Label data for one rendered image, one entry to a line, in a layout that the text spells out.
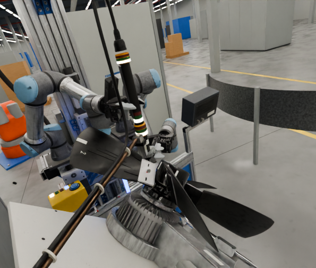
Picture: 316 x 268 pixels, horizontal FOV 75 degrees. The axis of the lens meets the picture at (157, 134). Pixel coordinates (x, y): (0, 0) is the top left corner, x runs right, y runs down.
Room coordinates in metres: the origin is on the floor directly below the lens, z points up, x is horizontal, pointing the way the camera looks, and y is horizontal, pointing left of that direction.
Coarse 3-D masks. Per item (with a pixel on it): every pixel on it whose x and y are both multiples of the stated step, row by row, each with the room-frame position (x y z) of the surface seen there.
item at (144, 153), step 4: (140, 136) 0.64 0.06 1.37; (140, 140) 0.63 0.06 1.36; (144, 140) 0.65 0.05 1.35; (136, 144) 0.65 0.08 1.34; (140, 144) 0.64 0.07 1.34; (144, 144) 0.65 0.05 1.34; (140, 148) 0.66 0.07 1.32; (144, 148) 0.65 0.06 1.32; (152, 148) 0.69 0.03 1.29; (140, 152) 0.66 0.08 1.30; (144, 152) 0.65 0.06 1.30; (148, 152) 0.67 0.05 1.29; (152, 152) 0.67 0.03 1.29; (144, 156) 0.66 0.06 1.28; (148, 156) 0.66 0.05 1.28
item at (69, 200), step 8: (80, 184) 0.87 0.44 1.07; (64, 192) 0.83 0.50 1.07; (72, 192) 0.81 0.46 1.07; (80, 192) 0.82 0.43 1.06; (56, 200) 0.78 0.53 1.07; (64, 200) 0.78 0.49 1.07; (72, 200) 0.79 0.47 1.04; (80, 200) 0.81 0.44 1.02; (56, 208) 0.75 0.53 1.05; (64, 208) 0.77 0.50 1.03; (72, 208) 0.78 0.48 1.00
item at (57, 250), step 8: (120, 160) 0.52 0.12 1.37; (112, 176) 0.46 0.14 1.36; (104, 184) 0.42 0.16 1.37; (96, 192) 0.40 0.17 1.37; (88, 208) 0.35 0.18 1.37; (80, 216) 0.33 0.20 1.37; (72, 224) 0.31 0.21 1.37; (72, 232) 0.30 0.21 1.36; (64, 240) 0.28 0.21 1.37; (56, 248) 0.27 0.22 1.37; (48, 256) 0.25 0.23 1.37; (48, 264) 0.24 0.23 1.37
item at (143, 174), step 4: (144, 160) 0.64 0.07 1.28; (144, 164) 0.62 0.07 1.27; (152, 164) 0.63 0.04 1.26; (140, 168) 0.60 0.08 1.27; (144, 168) 0.61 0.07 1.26; (148, 168) 0.61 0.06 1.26; (152, 168) 0.62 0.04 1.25; (140, 172) 0.59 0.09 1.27; (144, 172) 0.59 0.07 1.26; (152, 172) 0.61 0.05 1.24; (140, 176) 0.58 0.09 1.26; (144, 176) 0.58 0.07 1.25; (148, 176) 0.59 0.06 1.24; (152, 176) 0.59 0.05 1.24; (140, 180) 0.56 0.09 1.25; (144, 180) 0.57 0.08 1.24; (148, 180) 0.57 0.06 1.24; (152, 180) 0.58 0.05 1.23; (148, 184) 0.56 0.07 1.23; (152, 184) 0.56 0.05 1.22
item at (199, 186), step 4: (188, 180) 0.68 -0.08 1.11; (192, 184) 0.72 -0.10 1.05; (196, 184) 0.72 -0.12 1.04; (200, 184) 0.72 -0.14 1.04; (204, 184) 0.72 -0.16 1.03; (200, 188) 0.80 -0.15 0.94; (204, 188) 0.79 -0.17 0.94; (208, 188) 0.78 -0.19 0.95; (212, 188) 0.76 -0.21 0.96; (216, 188) 0.75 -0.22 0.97
